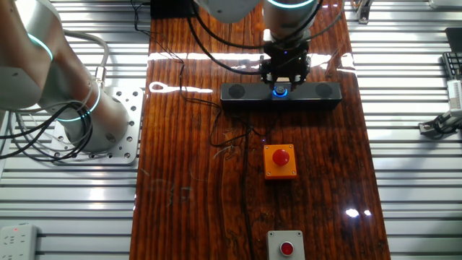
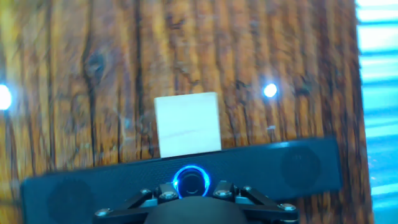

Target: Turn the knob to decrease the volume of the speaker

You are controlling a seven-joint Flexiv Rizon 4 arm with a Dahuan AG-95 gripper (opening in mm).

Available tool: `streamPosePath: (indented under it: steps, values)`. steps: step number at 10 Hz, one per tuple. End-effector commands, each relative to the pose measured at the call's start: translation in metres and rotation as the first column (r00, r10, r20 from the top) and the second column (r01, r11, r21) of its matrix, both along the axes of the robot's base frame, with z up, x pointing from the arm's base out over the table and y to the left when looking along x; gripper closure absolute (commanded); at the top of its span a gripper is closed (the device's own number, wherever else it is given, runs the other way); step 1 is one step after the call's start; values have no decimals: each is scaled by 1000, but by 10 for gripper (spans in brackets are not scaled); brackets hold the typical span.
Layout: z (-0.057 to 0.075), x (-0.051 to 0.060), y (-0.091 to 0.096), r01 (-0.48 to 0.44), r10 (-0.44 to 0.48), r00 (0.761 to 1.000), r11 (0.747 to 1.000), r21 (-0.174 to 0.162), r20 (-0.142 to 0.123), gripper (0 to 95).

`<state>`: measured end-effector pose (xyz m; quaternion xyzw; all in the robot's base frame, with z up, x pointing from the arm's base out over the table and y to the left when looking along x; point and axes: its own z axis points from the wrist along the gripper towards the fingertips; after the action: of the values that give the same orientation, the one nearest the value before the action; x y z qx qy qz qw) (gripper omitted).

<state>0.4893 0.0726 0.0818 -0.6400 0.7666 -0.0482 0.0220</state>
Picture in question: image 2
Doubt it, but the speaker knob with blue ring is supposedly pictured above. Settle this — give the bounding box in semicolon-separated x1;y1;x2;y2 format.
172;165;211;198

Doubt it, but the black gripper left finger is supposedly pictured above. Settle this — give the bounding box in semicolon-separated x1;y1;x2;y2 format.
93;182;180;224

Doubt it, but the light wooden block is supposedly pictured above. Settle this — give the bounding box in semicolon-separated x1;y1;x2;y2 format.
154;91;223;159

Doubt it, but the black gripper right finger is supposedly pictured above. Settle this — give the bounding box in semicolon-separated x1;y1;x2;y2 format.
212;180;300;224

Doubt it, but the black flat mat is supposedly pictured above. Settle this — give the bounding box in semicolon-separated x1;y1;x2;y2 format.
20;136;343;224

